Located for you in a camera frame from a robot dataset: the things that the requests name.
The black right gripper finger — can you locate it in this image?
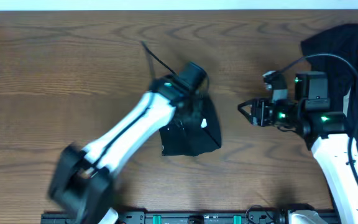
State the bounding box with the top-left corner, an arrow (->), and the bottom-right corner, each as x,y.
237,100 -> 253,109
237,108 -> 252,123

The dark teal t-shirt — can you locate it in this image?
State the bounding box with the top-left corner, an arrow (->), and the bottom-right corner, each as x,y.
159,96 -> 222,157

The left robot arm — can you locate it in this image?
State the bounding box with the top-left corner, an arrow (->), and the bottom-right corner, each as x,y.
48,75 -> 207,223

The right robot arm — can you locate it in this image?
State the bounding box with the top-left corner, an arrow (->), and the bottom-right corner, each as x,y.
237,71 -> 358,223

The dark clothes pile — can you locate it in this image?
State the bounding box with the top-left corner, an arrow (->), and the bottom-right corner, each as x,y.
300,24 -> 358,151

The black aluminium mounting rail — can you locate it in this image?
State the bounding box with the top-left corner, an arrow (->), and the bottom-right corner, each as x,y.
40,210 -> 341,224

